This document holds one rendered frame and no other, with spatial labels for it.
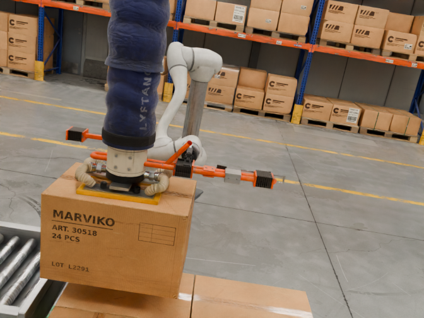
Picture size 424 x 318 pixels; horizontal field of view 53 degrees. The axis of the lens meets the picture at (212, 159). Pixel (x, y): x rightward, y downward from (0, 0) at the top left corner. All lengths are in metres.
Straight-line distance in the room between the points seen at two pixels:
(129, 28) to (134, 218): 0.74
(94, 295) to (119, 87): 0.98
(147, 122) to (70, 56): 9.14
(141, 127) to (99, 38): 8.96
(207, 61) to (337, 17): 6.79
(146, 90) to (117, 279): 0.81
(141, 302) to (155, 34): 1.20
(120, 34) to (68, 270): 1.01
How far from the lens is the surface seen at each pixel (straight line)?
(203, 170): 1.85
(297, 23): 8.96
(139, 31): 1.68
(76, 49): 10.80
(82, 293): 2.17
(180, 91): 2.32
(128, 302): 2.12
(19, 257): 2.43
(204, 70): 2.47
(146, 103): 1.74
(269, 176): 1.87
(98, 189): 1.85
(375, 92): 10.81
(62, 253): 1.95
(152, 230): 1.79
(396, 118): 9.71
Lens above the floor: 1.85
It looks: 18 degrees down
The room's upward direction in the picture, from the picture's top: 10 degrees clockwise
